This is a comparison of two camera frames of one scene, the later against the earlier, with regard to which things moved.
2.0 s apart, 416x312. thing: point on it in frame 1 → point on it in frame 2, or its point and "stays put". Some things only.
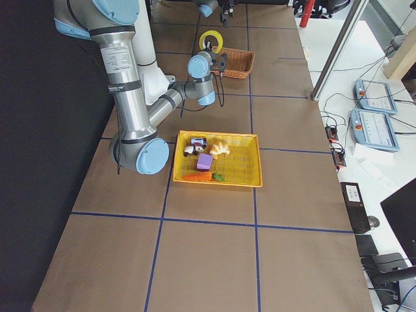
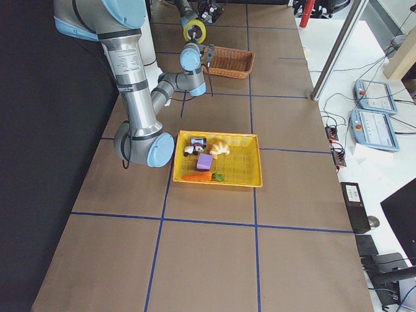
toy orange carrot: [205, 176] stays put
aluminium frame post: [338, 49] stays put
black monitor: [401, 210] stays put
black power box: [356, 207] stays put
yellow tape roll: [211, 32] → [197, 23]
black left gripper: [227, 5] → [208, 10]
